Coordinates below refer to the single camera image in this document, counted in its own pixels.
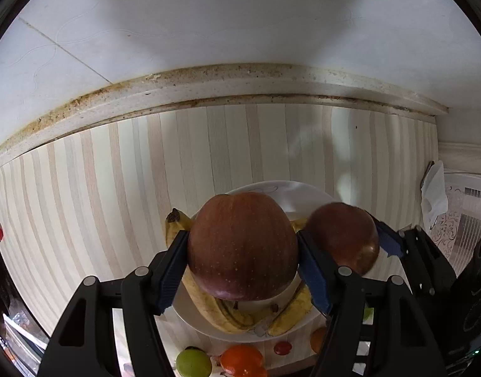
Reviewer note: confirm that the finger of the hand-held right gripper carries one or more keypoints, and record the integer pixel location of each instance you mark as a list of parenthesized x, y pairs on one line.
[(390, 239)]

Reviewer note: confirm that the reddish orange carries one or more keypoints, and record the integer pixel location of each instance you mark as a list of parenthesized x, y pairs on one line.
[(242, 361)]

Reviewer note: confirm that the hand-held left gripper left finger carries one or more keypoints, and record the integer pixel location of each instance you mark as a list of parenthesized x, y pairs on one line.
[(171, 275)]

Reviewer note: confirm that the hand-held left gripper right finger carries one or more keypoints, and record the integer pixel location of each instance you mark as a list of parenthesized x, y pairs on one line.
[(317, 279)]

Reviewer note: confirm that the patterned glass sliding door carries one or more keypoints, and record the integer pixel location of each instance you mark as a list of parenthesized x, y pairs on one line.
[(460, 220)]

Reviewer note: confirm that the striped cat counter mat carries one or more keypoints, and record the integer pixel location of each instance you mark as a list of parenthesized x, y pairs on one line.
[(107, 184)]

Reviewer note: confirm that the short spotted banana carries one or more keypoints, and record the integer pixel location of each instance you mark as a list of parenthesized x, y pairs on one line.
[(289, 314)]

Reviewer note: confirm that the small red apple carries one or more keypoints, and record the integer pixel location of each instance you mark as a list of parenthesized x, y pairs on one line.
[(338, 235)]

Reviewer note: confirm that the large red apple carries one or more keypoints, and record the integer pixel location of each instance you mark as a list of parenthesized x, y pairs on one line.
[(240, 243)]

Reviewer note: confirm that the long spotted banana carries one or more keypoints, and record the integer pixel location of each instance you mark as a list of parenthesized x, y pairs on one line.
[(209, 310)]

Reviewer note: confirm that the white cloth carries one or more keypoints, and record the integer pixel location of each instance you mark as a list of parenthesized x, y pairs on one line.
[(433, 196)]

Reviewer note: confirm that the white plate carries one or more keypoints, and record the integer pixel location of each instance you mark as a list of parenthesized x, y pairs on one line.
[(295, 200)]

